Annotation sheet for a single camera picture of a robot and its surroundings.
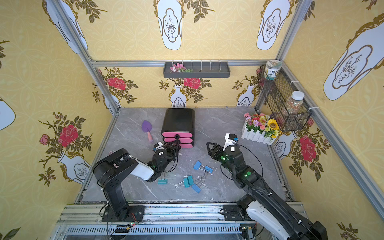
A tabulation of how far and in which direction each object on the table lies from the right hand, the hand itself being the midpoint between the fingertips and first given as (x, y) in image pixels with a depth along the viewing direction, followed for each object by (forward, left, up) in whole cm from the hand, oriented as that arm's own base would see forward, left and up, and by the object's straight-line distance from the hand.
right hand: (212, 143), depth 77 cm
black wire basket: (+38, -42, +4) cm, 57 cm away
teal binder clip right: (-13, +11, -18) cm, 25 cm away
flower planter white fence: (+14, -29, -4) cm, 33 cm away
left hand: (+7, +21, -10) cm, 24 cm away
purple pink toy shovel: (+24, +46, -20) cm, 55 cm away
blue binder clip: (-4, +8, -19) cm, 21 cm away
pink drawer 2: (+8, +16, -18) cm, 25 cm away
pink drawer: (+8, +17, -4) cm, 19 cm away
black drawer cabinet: (+18, +19, -6) cm, 27 cm away
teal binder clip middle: (-15, +13, -18) cm, 27 cm away
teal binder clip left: (-14, +27, -20) cm, 37 cm away
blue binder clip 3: (-17, +8, -19) cm, 27 cm away
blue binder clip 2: (-6, +1, -19) cm, 20 cm away
